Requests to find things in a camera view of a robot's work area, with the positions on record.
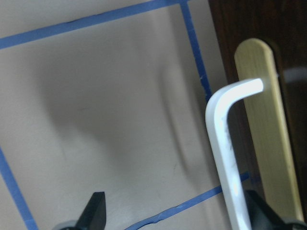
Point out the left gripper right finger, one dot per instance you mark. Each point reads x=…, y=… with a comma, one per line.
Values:
x=262, y=216

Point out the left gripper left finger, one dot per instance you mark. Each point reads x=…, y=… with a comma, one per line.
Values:
x=93, y=216

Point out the wooden drawer with white handle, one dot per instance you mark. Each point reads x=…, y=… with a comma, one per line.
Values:
x=264, y=49

